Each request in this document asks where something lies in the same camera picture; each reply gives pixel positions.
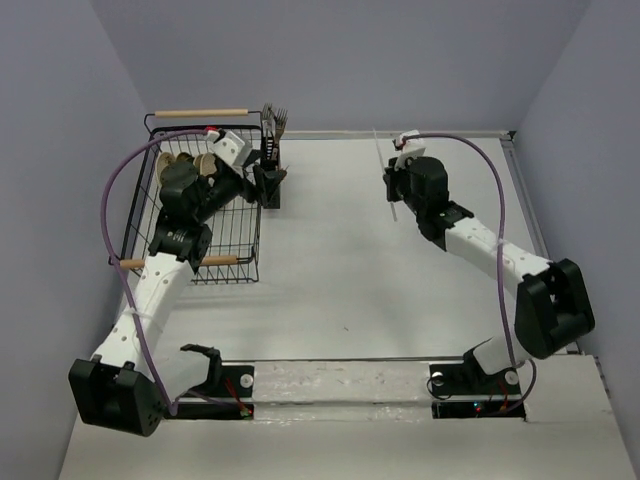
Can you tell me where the plain cream plate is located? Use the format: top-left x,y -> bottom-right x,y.
194,153 -> 217,177

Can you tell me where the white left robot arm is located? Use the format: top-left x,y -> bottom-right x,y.
68,158 -> 286,437

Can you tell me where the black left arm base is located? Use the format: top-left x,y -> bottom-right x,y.
165,364 -> 255,421

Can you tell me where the all silver fork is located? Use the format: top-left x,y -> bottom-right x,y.
260,102 -> 275,136

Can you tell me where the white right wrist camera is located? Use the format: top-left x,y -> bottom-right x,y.
392,130 -> 426,158

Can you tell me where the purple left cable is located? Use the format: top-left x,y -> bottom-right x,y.
103,127 -> 251,416

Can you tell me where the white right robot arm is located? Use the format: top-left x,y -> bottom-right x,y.
383,155 -> 595,392

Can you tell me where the black wire dish rack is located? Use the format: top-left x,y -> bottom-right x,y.
118,113 -> 262,285

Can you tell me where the black perforated utensil caddy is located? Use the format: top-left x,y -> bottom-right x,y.
260,134 -> 281,210

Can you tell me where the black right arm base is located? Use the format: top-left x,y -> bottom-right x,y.
426,363 -> 526,420

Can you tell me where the black fork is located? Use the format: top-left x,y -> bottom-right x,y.
274,108 -> 288,143

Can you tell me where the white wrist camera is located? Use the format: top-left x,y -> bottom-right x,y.
392,130 -> 426,158
207,129 -> 253,168

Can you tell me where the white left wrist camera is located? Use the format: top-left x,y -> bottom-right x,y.
207,129 -> 253,168

